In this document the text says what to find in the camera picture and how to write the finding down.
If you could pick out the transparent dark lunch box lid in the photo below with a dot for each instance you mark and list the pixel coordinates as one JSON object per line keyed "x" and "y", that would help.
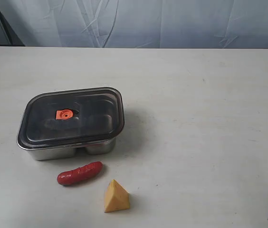
{"x": 74, "y": 118}

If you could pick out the stainless steel lunch box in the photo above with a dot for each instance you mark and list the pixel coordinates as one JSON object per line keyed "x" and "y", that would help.
{"x": 100, "y": 147}

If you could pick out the red toy sausage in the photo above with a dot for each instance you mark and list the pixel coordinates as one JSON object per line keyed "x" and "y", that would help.
{"x": 80, "y": 174}

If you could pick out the yellow toy cheese wedge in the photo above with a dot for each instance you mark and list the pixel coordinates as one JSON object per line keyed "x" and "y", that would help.
{"x": 116, "y": 198}

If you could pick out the grey wrinkled backdrop curtain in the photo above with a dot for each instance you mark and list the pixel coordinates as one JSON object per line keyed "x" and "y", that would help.
{"x": 134, "y": 23}

